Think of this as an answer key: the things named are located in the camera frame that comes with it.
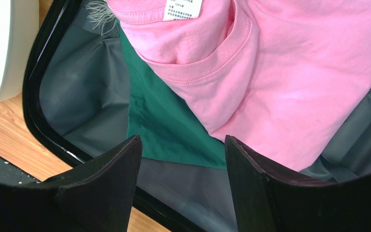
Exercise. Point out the dark green garment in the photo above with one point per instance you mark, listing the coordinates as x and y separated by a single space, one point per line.
168 128

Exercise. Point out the pink t-shirt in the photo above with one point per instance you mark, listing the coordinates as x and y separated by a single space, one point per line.
280 75

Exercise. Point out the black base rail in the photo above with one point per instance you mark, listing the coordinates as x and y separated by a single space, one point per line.
12 175

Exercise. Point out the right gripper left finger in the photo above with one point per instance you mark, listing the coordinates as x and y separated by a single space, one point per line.
95 196

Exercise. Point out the white plastic basin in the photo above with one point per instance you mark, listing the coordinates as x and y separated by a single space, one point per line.
19 23

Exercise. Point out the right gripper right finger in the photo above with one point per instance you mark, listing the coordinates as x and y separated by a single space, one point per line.
269 197

